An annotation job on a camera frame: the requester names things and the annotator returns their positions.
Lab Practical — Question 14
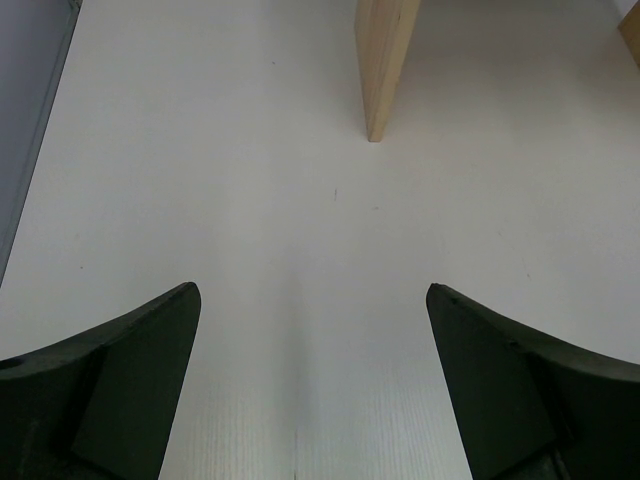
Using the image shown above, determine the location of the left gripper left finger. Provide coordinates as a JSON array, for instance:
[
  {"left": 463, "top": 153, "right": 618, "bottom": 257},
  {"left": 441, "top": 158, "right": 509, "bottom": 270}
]
[{"left": 1, "top": 282, "right": 201, "bottom": 479}]

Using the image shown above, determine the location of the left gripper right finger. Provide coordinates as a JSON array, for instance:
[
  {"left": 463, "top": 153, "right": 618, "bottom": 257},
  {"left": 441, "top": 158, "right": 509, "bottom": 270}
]
[{"left": 426, "top": 284, "right": 639, "bottom": 479}]

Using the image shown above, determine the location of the wooden two-tier shelf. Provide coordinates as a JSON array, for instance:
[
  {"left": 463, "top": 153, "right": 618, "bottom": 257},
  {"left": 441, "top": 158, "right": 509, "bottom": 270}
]
[{"left": 354, "top": 1, "right": 639, "bottom": 142}]

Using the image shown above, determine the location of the left aluminium frame post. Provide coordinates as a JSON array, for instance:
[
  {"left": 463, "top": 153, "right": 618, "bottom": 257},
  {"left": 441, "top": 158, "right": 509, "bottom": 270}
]
[{"left": 0, "top": 0, "right": 82, "bottom": 271}]

